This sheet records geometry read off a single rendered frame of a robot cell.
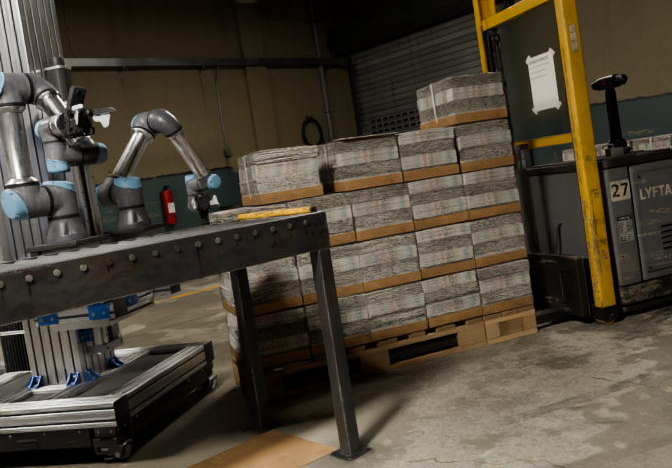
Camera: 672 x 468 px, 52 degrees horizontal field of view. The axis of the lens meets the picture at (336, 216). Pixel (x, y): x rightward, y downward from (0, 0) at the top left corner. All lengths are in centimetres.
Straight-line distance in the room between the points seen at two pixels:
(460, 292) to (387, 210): 53
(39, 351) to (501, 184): 221
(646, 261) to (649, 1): 606
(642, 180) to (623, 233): 29
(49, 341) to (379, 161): 161
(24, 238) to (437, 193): 181
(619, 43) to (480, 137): 633
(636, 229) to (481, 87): 106
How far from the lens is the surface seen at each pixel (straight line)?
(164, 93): 1048
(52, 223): 283
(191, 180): 365
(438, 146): 330
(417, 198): 324
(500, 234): 345
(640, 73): 950
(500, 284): 346
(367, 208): 314
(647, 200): 379
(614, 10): 969
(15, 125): 279
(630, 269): 373
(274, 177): 301
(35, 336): 320
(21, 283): 179
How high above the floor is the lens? 90
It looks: 3 degrees down
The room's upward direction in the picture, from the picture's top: 9 degrees counter-clockwise
